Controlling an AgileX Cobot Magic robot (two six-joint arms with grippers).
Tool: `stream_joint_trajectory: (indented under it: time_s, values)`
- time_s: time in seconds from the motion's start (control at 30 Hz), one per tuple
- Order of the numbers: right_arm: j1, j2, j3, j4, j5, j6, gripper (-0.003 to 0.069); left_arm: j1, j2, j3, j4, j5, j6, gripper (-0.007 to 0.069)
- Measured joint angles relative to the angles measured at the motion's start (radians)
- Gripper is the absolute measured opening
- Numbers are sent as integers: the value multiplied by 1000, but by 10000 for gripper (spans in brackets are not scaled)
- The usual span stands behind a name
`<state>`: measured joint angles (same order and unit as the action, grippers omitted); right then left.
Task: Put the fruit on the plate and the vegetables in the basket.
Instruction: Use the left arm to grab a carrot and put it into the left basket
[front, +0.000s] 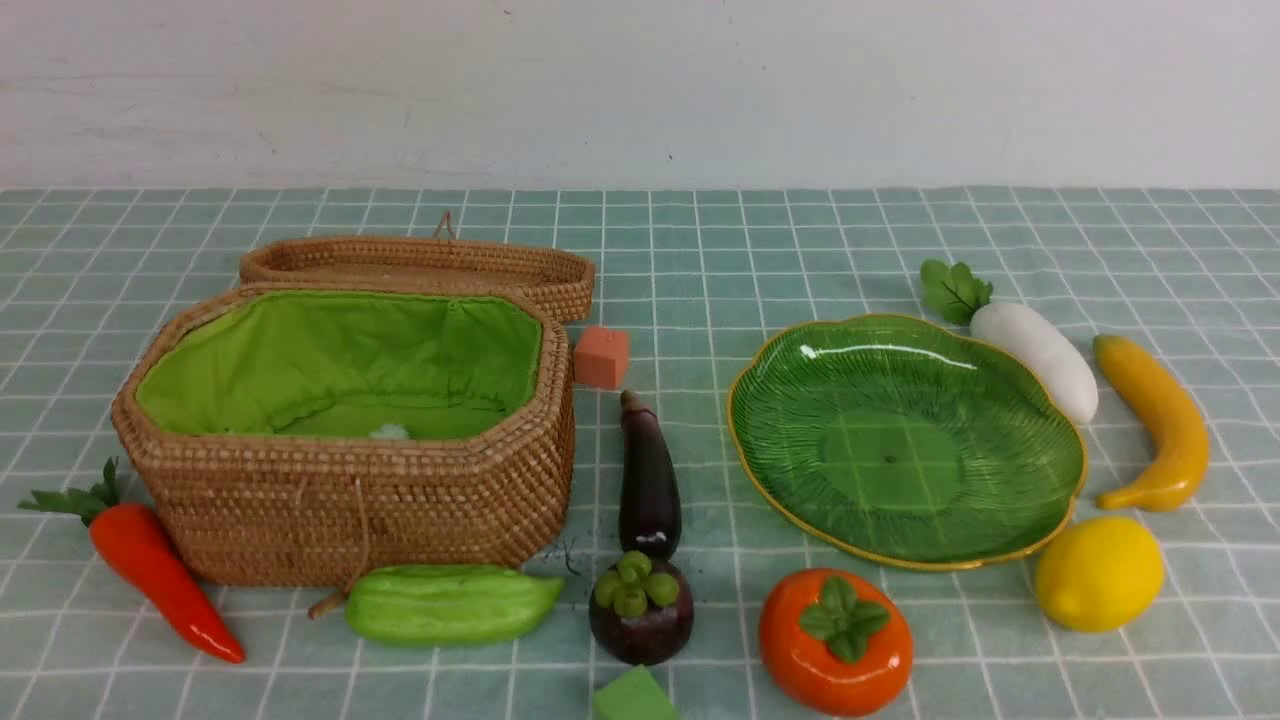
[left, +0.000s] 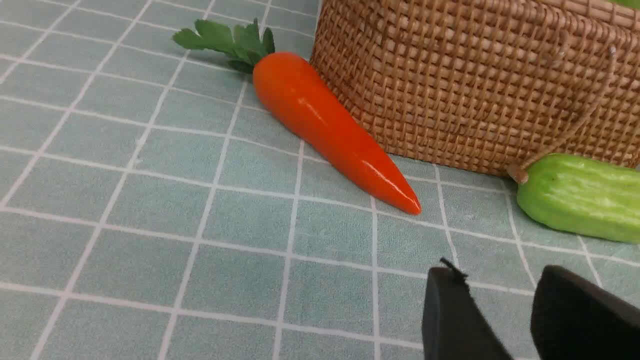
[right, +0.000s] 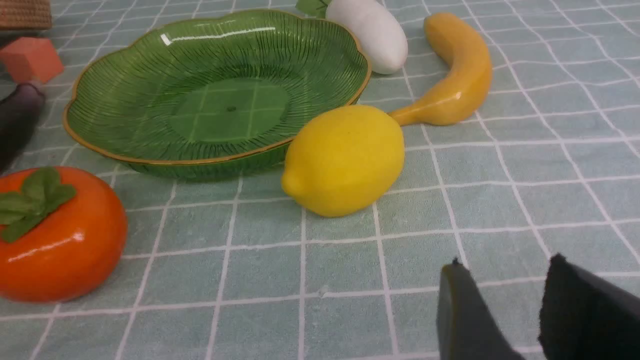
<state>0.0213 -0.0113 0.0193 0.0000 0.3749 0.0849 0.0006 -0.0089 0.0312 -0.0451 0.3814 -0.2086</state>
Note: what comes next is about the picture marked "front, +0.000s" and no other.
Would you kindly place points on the dark purple toy eggplant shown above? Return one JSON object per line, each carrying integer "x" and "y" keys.
{"x": 650, "y": 518}

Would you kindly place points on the purple toy mangosteen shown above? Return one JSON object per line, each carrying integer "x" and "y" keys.
{"x": 642, "y": 610}

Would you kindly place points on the white toy radish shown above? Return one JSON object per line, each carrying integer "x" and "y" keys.
{"x": 961, "y": 298}

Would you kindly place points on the orange toy persimmon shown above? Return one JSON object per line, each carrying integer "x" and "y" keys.
{"x": 833, "y": 642}

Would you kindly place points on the green toy bitter gourd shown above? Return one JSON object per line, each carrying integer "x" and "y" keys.
{"x": 449, "y": 605}

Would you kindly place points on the yellow toy lemon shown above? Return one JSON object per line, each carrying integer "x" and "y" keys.
{"x": 1100, "y": 574}

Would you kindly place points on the red orange toy carrot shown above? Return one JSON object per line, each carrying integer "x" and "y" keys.
{"x": 133, "y": 542}

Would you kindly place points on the yellow toy banana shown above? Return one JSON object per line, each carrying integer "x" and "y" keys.
{"x": 1172, "y": 419}

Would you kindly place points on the orange foam cube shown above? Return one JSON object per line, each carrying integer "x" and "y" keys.
{"x": 601, "y": 357}

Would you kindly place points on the woven wicker basket lid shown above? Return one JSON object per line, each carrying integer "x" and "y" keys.
{"x": 562, "y": 284}

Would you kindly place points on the green leaf-shaped glass plate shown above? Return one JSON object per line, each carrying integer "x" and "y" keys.
{"x": 905, "y": 444}

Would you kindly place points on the green foam cube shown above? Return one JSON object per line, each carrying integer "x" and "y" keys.
{"x": 634, "y": 695}

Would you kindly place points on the woven wicker basket green lining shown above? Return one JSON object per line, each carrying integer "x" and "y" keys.
{"x": 306, "y": 433}

